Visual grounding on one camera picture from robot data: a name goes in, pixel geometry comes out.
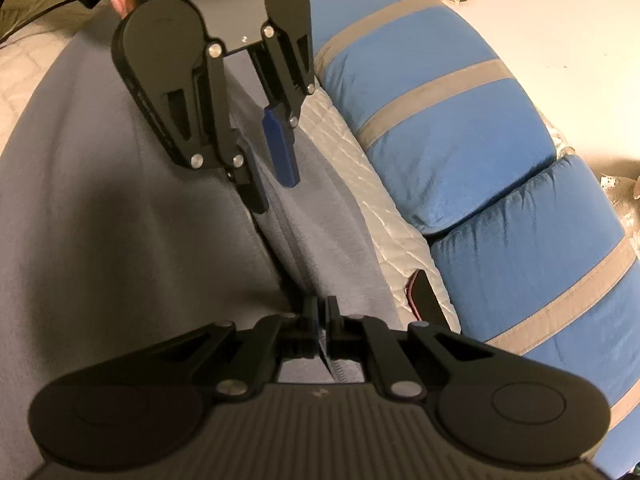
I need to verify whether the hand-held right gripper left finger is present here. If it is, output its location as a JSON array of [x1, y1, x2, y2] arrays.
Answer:
[[145, 297, 321, 402]]

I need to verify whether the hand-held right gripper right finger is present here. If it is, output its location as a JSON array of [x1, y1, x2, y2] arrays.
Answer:
[[325, 297, 501, 401]]

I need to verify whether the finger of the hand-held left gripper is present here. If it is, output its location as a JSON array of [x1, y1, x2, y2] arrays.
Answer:
[[119, 42, 270, 215], [249, 24, 317, 189]]

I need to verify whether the grey fleece garment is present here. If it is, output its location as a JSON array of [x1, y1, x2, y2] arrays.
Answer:
[[0, 0, 416, 461]]

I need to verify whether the white quilted bedspread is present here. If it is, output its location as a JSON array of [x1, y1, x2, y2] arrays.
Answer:
[[0, 0, 461, 333]]

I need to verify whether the blue grey striped pillow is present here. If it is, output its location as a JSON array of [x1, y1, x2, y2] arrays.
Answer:
[[429, 155, 640, 467], [312, 0, 558, 237]]

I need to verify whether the cream lace cloth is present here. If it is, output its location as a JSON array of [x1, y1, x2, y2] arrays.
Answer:
[[597, 174, 640, 261]]

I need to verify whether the black red-edged strap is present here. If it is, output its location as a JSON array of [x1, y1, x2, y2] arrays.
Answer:
[[406, 269, 452, 329]]

